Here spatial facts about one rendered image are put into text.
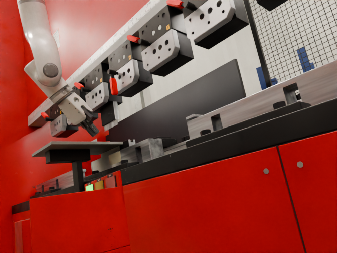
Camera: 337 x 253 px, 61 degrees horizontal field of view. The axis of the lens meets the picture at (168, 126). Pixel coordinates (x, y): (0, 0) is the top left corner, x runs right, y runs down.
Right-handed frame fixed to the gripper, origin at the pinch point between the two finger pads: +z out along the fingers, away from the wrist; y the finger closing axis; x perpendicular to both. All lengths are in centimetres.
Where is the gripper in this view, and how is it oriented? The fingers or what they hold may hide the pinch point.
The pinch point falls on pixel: (93, 130)
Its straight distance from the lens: 111.1
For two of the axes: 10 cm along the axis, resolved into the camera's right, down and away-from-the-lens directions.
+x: -4.5, 5.8, -6.8
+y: -6.7, 2.9, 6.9
